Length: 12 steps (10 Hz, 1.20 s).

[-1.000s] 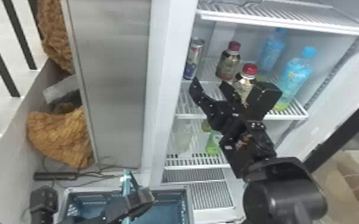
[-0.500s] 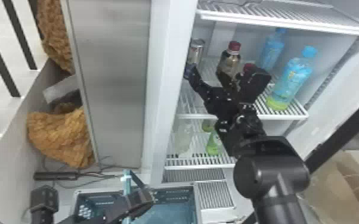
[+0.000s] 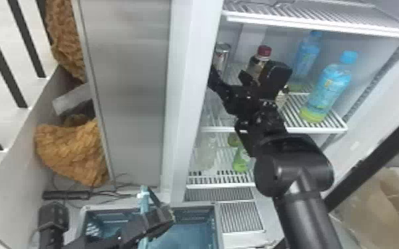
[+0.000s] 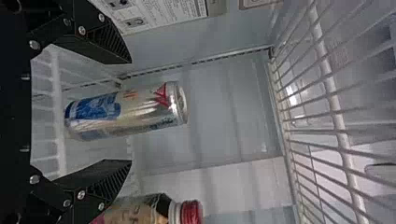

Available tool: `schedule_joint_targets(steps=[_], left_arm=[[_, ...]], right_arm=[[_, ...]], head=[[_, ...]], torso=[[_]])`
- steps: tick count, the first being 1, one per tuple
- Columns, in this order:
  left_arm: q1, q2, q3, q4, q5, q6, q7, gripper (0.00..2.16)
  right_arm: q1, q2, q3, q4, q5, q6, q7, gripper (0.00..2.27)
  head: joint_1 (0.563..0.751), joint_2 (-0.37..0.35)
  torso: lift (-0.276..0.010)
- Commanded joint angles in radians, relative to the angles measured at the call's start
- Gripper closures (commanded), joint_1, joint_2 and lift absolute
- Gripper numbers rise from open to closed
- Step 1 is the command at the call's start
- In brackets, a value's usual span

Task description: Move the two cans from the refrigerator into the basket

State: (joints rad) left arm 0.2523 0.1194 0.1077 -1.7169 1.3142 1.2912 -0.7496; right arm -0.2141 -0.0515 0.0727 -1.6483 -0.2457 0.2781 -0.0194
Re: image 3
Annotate black power strip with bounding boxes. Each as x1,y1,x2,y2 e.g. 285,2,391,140
41,189,93,202

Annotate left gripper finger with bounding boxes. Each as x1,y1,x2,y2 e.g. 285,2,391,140
142,204,176,232

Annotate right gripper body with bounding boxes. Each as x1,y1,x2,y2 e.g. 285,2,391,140
225,84,278,119

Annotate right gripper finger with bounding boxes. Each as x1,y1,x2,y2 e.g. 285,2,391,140
238,70,262,89
207,67,237,106

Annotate brown bottle with red cap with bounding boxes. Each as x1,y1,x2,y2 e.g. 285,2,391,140
246,44,273,79

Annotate green bottle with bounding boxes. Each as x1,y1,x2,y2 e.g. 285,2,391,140
232,146,253,174
227,133,244,148

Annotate silver can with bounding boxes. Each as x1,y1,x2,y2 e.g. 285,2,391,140
212,42,232,76

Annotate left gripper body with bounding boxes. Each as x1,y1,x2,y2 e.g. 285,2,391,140
115,213,162,245

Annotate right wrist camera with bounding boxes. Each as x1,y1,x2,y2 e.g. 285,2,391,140
259,60,294,103

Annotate white fridge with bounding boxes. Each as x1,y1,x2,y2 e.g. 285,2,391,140
72,0,399,249

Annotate blue bottle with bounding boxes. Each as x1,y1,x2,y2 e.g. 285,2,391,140
288,30,324,93
299,50,359,125

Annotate clear bottle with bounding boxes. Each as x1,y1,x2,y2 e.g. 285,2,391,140
194,133,219,172

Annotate blue basket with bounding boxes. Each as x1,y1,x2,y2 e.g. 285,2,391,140
81,185,222,249

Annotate black cable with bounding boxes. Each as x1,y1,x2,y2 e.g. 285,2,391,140
51,172,159,207

